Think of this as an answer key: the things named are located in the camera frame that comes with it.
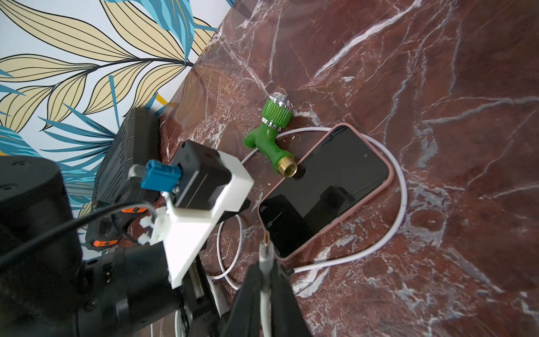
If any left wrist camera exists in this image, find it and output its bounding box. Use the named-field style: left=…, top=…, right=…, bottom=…
left=129, top=140, right=253, bottom=289

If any white charging cable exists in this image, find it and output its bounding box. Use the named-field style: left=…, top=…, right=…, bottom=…
left=205, top=126, right=409, bottom=337

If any phone with pink case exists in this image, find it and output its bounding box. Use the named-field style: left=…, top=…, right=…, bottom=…
left=258, top=124, right=394, bottom=261

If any black plastic tool case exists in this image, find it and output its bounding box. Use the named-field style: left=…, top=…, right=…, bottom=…
left=85, top=108, right=159, bottom=251

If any green plastic tap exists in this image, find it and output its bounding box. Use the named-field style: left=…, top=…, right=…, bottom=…
left=243, top=92, right=298, bottom=178

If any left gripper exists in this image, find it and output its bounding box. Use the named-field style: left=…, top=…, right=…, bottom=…
left=176, top=257, right=231, bottom=336

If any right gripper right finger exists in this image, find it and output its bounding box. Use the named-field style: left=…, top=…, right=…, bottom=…
left=269, top=262, right=312, bottom=337

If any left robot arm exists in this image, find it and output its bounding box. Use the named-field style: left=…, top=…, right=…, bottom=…
left=1, top=156, right=227, bottom=336

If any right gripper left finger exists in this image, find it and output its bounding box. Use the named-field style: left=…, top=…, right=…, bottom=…
left=220, top=263, right=262, bottom=337

